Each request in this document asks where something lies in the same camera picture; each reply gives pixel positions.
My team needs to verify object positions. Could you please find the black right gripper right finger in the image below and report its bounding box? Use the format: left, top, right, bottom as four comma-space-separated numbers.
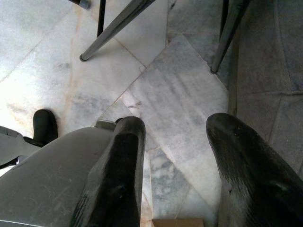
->
205, 112, 303, 227

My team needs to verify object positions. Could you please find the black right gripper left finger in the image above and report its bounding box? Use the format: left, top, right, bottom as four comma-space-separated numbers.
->
70, 115, 147, 227

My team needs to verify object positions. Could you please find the brown cardboard piece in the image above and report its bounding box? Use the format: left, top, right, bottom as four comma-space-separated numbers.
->
151, 218, 205, 227

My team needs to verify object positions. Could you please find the black chair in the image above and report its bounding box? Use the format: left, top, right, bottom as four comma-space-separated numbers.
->
79, 0, 252, 74

